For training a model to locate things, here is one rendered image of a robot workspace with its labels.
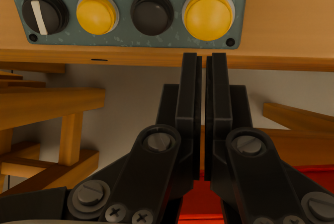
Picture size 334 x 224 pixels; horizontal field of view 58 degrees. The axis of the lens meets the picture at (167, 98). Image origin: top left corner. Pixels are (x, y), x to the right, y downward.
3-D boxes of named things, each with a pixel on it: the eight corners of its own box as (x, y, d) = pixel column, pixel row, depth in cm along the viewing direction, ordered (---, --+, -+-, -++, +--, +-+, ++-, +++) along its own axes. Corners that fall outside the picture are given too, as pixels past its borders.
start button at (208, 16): (229, 36, 19) (230, 44, 19) (184, 35, 20) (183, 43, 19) (234, -10, 18) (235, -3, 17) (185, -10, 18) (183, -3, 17)
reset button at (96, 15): (119, 30, 20) (115, 37, 19) (84, 29, 20) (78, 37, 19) (114, -7, 19) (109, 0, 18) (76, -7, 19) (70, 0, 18)
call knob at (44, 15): (70, 30, 20) (63, 38, 20) (34, 29, 21) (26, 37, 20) (61, -9, 19) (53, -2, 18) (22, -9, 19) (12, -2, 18)
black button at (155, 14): (171, 31, 20) (169, 39, 19) (135, 30, 20) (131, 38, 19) (170, -6, 18) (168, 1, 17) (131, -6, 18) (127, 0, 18)
